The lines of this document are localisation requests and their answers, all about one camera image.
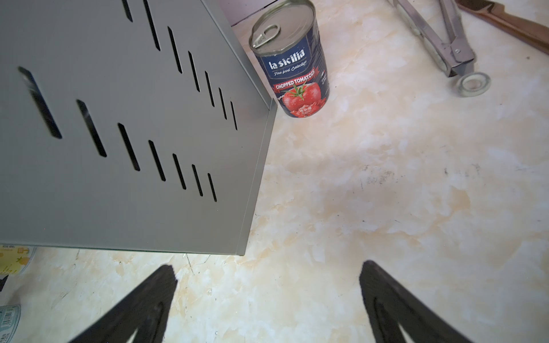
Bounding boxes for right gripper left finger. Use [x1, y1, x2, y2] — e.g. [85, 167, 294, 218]
[72, 264, 177, 343]

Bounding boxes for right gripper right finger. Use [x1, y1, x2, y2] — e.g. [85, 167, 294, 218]
[359, 260, 470, 342]

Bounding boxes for teal label can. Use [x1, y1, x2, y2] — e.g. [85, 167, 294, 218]
[0, 304, 21, 343]

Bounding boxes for yellow label can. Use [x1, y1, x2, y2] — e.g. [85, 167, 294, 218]
[0, 245, 37, 275]

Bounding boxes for grey metal cabinet box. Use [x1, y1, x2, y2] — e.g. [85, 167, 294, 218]
[1, 1, 277, 255]

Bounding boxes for red tomato can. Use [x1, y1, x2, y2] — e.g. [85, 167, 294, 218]
[249, 1, 330, 118]

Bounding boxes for metal tongs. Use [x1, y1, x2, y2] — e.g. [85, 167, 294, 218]
[390, 0, 491, 97]

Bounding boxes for wooden handled knife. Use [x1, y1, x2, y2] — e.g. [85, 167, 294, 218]
[455, 0, 548, 54]

